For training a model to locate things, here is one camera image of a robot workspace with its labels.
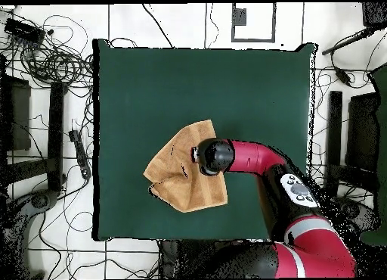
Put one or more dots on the black power adapter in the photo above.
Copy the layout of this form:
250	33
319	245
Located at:
344	77

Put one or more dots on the black tripod pole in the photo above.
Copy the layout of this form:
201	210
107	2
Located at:
347	42

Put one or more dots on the black speckled box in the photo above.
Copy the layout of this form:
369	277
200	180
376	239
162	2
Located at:
375	15

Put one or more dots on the black power strip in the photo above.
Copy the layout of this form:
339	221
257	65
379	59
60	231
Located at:
80	153

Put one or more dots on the tan terry towel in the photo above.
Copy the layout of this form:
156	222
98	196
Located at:
181	159

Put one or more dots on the dark green table cloth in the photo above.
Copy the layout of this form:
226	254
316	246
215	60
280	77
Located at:
136	95

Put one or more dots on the dark stand base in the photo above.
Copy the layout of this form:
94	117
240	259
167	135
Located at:
39	200
359	213

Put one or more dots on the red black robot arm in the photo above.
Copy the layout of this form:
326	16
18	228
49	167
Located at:
254	157

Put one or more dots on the black stand bar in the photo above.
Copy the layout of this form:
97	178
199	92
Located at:
335	131
56	134

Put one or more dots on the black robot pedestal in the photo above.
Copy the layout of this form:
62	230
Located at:
181	258

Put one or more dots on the black flat panel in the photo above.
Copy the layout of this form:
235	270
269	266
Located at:
362	131
18	116

